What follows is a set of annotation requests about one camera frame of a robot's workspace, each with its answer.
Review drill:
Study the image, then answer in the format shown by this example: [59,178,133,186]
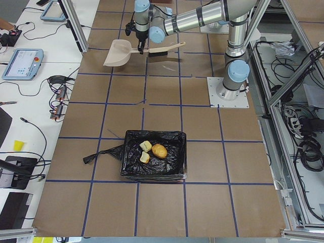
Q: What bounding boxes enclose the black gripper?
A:
[136,30,147,54]

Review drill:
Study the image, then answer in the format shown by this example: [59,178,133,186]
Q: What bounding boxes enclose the beige hand brush black bristles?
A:
[148,42,186,57]

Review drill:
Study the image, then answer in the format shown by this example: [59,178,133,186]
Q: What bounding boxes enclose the beige plastic dustpan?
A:
[103,39,140,67]

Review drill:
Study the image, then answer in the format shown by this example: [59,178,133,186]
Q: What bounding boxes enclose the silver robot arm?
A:
[200,20,229,34]
[125,0,256,101]

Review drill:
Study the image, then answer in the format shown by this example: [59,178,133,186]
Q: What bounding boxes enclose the bin with black bag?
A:
[83,130,187,182]

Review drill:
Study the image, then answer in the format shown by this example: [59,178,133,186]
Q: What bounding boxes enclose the blue teach pendant far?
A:
[40,1,65,22]

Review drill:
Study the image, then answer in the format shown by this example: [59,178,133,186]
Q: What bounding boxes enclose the blue teach pendant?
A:
[2,49,44,81]
[40,1,65,22]

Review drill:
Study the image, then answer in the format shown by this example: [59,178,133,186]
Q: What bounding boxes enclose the grey usb hub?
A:
[56,86,67,101]
[50,104,65,120]

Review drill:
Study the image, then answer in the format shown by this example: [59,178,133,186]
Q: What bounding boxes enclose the pale yellow foam piece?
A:
[139,141,152,153]

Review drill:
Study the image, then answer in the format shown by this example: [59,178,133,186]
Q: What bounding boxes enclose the brown potato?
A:
[151,144,168,158]

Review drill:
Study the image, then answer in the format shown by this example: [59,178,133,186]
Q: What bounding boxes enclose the pale yellow foam chunk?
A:
[140,151,150,164]

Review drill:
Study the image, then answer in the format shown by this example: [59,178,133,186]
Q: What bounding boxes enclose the blue teach pendant near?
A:
[2,49,44,81]

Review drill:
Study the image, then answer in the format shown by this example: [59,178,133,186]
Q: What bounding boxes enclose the yellow sponge piece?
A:
[13,140,26,152]

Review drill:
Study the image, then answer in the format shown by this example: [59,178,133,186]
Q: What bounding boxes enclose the black monitor stand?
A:
[1,156,37,190]

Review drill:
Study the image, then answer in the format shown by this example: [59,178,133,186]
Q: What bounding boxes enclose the black box device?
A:
[1,192,33,230]

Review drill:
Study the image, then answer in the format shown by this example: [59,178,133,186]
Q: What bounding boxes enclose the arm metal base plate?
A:
[199,23,229,34]
[207,77,250,109]

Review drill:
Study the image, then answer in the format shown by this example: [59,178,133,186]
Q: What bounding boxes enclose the aluminium frame post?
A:
[58,0,89,53]

